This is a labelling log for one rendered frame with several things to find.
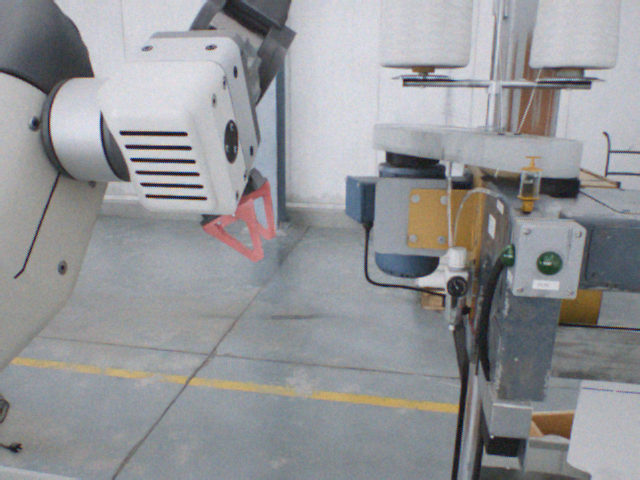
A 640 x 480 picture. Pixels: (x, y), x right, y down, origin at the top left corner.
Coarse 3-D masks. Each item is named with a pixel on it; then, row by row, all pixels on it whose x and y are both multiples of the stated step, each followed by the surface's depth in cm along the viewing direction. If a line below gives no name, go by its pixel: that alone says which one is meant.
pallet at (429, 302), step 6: (426, 288) 371; (432, 288) 371; (438, 288) 371; (444, 288) 371; (426, 294) 367; (426, 300) 369; (432, 300) 368; (438, 300) 367; (426, 306) 370; (432, 306) 369; (438, 306) 368; (444, 306) 370
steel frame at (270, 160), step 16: (272, 80) 530; (272, 96) 534; (272, 112) 538; (272, 128) 543; (272, 144) 547; (256, 160) 555; (272, 160) 552; (272, 176) 557; (272, 192) 562; (256, 208) 570; (288, 224) 594
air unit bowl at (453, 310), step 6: (450, 300) 91; (456, 300) 90; (462, 300) 91; (450, 306) 91; (456, 306) 91; (450, 312) 91; (456, 312) 91; (450, 318) 91; (456, 318) 91; (450, 324) 92; (456, 324) 92
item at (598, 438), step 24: (600, 384) 85; (624, 384) 84; (576, 408) 87; (600, 408) 86; (624, 408) 86; (576, 432) 88; (600, 432) 87; (624, 432) 87; (576, 456) 90; (600, 456) 89; (624, 456) 88
